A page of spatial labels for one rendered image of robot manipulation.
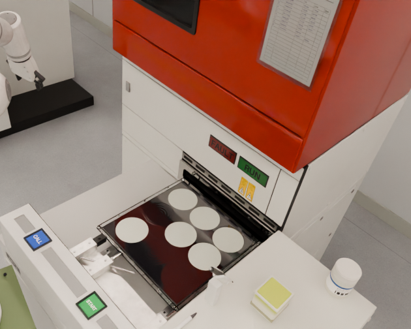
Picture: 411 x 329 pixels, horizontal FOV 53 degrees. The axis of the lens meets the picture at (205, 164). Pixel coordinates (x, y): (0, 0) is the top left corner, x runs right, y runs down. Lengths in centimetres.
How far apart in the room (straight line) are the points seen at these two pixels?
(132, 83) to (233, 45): 60
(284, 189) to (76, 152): 200
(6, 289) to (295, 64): 98
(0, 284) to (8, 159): 174
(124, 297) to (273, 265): 43
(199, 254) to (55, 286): 42
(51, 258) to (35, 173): 169
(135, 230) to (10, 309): 40
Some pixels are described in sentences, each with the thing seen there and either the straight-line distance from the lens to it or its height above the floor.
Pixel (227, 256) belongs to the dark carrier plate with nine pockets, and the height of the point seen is 90.
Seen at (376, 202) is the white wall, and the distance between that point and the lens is 299.
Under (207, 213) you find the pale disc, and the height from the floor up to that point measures 90.
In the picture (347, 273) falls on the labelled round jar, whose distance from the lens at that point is 118.
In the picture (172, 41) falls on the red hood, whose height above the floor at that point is 139.
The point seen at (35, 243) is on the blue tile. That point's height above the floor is 96.
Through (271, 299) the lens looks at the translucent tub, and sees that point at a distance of 109.
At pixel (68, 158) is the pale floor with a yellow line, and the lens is 295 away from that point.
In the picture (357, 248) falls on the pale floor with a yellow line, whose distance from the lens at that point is 277.
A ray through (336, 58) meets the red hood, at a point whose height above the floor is 156.
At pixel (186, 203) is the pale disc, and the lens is 142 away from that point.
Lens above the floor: 193
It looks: 41 degrees down
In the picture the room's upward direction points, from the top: 10 degrees clockwise
